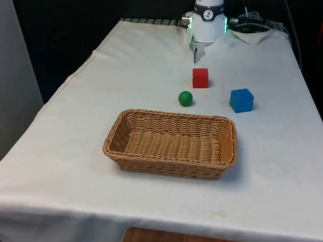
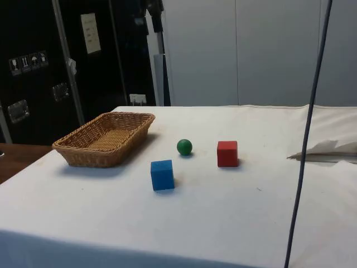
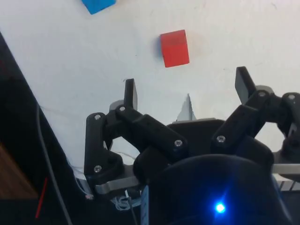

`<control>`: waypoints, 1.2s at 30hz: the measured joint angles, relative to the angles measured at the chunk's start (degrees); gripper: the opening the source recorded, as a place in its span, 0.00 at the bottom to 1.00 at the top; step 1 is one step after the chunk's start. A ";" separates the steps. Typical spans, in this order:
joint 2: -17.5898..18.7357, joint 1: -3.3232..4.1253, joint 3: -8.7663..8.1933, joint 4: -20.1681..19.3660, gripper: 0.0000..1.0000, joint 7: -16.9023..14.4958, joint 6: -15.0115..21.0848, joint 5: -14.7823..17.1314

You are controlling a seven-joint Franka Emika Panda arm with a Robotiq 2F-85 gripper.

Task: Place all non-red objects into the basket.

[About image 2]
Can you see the wicker basket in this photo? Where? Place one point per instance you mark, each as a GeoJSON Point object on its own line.
{"type": "Point", "coordinates": [83, 145]}

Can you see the pale grey locker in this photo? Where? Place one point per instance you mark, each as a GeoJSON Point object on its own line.
{"type": "Point", "coordinates": [341, 53]}
{"type": "Point", "coordinates": [279, 53]}
{"type": "Point", "coordinates": [200, 53]}

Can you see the red cube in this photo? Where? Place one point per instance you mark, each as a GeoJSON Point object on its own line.
{"type": "Point", "coordinates": [227, 154]}

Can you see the black cabinet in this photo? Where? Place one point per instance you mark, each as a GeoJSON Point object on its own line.
{"type": "Point", "coordinates": [33, 33]}

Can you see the blue cube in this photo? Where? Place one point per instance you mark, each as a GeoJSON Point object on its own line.
{"type": "Point", "coordinates": [162, 176]}

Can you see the silver stand pole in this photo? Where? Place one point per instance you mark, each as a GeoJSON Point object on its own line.
{"type": "Point", "coordinates": [160, 42]}

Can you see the green ball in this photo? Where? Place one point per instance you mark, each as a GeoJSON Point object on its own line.
{"type": "Point", "coordinates": [184, 147]}

